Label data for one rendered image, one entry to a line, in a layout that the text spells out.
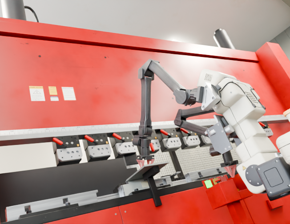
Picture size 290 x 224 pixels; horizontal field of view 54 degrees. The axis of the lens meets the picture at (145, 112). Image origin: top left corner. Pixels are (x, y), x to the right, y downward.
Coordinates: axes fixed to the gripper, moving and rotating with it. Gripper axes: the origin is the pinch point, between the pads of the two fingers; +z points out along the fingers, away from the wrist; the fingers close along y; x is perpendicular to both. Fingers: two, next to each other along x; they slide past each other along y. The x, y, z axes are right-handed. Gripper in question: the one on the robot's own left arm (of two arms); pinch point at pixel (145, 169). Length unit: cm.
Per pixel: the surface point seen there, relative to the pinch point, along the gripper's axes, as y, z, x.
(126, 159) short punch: 4.3, -4.4, -17.2
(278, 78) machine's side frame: -214, -72, -40
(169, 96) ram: -52, -49, -40
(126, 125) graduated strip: -1.6, -26.9, -27.0
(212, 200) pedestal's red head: -27.4, 17.1, 31.1
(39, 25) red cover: 48, -104, -71
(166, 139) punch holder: -31.5, -15.3, -19.3
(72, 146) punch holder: 40.8, -16.4, -20.9
